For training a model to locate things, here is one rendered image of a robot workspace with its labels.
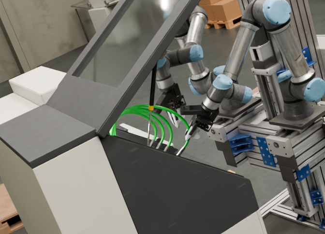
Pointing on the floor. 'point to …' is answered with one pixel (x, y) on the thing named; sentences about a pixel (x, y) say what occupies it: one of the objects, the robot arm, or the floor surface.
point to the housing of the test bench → (58, 172)
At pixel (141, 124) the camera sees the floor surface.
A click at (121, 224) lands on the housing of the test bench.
